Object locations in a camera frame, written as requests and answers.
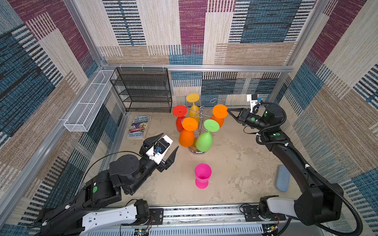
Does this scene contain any orange wine glass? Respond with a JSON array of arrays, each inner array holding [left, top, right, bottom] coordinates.
[[179, 118, 198, 147], [210, 104, 228, 127]]

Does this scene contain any pink plastic wine glass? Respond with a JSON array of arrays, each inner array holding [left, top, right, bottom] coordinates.
[[195, 163, 212, 189]]

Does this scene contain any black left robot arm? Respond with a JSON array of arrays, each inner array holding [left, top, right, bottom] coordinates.
[[27, 133, 177, 236]]

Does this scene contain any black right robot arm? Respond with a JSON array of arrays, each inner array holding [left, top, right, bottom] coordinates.
[[227, 102, 363, 236]]

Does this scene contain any orange wine glass front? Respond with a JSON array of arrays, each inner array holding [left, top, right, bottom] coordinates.
[[179, 118, 198, 147]]

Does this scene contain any chrome wine glass rack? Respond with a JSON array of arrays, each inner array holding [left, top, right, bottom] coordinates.
[[186, 98, 218, 155]]

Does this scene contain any green plastic wine glass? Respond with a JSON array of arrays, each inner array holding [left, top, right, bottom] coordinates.
[[196, 119, 220, 152]]

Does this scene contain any yellow plastic wine glass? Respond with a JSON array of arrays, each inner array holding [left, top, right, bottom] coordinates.
[[186, 93, 200, 123]]

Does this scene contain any red plastic wine glass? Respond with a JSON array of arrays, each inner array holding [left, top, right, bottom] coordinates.
[[172, 105, 188, 133]]

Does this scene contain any black mesh shelf rack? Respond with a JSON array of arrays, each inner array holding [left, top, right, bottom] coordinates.
[[110, 67, 172, 113]]

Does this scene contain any treehouse paperback book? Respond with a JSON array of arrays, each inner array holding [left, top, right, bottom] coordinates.
[[127, 116, 150, 140]]

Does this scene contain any blue grey sponge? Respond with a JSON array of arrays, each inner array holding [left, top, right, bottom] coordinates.
[[275, 165, 290, 192]]

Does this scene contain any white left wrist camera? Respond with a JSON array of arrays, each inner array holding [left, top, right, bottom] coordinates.
[[146, 135, 173, 165]]

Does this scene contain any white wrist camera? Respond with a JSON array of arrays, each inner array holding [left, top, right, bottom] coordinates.
[[247, 94, 262, 114], [146, 135, 173, 165]]

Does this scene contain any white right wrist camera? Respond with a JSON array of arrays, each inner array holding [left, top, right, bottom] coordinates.
[[247, 94, 262, 114]]

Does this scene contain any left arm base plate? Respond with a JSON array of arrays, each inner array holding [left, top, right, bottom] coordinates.
[[148, 208, 164, 226]]

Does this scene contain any aluminium mounting rail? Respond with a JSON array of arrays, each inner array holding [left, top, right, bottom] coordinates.
[[90, 203, 323, 236]]

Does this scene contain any white wire mesh basket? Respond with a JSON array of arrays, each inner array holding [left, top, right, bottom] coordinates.
[[64, 70, 114, 132]]

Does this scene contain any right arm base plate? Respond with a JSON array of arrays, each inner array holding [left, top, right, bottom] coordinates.
[[239, 204, 287, 222]]

